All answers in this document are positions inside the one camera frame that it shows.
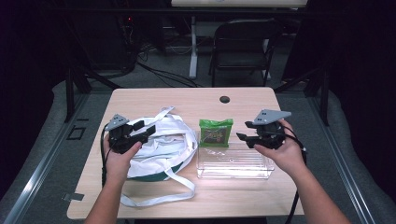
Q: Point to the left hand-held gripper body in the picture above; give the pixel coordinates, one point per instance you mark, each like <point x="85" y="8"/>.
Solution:
<point x="120" y="133"/>

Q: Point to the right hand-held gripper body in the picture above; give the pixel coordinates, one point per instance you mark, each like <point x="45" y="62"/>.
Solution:
<point x="269" y="130"/>

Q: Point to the white cloth tote bag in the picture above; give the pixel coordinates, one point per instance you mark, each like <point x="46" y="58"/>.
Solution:
<point x="165" y="146"/>

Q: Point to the clear plastic box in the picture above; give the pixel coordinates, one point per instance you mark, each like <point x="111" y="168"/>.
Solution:
<point x="236" y="161"/>

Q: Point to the green seaweed snack packet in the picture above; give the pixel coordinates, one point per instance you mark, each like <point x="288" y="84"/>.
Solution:
<point x="215" y="133"/>

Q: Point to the person's right hand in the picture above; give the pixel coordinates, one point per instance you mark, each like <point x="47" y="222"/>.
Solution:
<point x="286" y="155"/>

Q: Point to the person's left hand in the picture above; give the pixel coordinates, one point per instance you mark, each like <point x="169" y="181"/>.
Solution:
<point x="120" y="165"/>

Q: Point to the black metal stand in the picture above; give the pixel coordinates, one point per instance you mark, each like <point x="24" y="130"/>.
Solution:
<point x="317" y="87"/>
<point x="77" y="84"/>

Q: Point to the grey tape strip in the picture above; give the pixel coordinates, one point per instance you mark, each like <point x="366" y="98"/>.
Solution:
<point x="74" y="196"/>

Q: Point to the black folding chair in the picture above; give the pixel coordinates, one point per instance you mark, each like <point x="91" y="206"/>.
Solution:
<point x="243" y="46"/>

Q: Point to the white desk leg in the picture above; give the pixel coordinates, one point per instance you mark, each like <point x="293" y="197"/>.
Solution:
<point x="193" y="49"/>

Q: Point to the metal floor rail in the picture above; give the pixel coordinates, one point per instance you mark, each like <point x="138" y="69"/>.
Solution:
<point x="34" y="183"/>

